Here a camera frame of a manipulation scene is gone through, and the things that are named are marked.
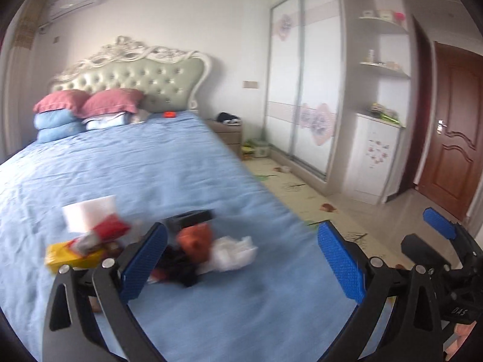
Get yellow cardboard box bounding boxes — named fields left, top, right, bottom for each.
left=44, top=242, right=123, bottom=274

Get red snack bag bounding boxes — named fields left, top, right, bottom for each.
left=68, top=214, right=131, bottom=257

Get white foam block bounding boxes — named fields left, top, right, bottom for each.
left=62, top=195, right=116, bottom=234

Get black foam square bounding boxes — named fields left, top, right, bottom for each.
left=162, top=209, right=213, bottom=234

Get person's right hand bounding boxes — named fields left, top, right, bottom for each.
left=445, top=322, right=476, bottom=361

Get brown wooden door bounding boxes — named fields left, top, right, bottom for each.
left=417, top=43, right=482, bottom=221

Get cartoon play mat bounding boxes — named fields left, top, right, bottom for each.
left=243, top=158, right=413, bottom=269

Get crumpled white tissue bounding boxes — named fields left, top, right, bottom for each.
left=197, top=236, right=258, bottom=275

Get orange crumpled wrapper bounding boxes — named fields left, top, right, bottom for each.
left=176, top=223, right=214, bottom=264

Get white storage box on floor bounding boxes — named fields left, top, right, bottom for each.
left=251, top=141, right=270, bottom=158

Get white corner shelf cabinet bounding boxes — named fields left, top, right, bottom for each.
left=343, top=0, right=414, bottom=204

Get brown wooden nightstand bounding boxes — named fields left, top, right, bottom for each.
left=205, top=119, right=242, bottom=158

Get folded blue quilt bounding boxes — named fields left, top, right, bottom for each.
left=34, top=109, right=86, bottom=143

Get beige curtain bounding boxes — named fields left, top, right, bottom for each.
left=1, top=0, right=47, bottom=161

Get black clothes on nightstand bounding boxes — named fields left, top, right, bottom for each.
left=216, top=112, right=242, bottom=126

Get folded light blue blanket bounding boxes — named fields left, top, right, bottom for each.
left=83, top=112, right=142, bottom=131

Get white sliding wardrobe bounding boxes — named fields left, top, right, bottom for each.
left=264, top=0, right=344, bottom=179

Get left pink pillow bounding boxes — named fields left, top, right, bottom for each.
left=33, top=89, right=91, bottom=115

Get pink pillow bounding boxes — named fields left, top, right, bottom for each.
left=78, top=88, right=145, bottom=119
left=33, top=89, right=91, bottom=115

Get right pink pillow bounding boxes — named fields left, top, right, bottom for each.
left=78, top=88, right=145, bottom=119

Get small orange object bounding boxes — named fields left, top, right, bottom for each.
left=163, top=111, right=177, bottom=119

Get green tufted headboard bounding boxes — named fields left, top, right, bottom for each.
left=47, top=36, right=212, bottom=114

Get white air conditioner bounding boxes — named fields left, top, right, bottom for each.
left=47, top=0, right=101, bottom=23

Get wall switch plate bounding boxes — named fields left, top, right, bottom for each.
left=242, top=81, right=259, bottom=89

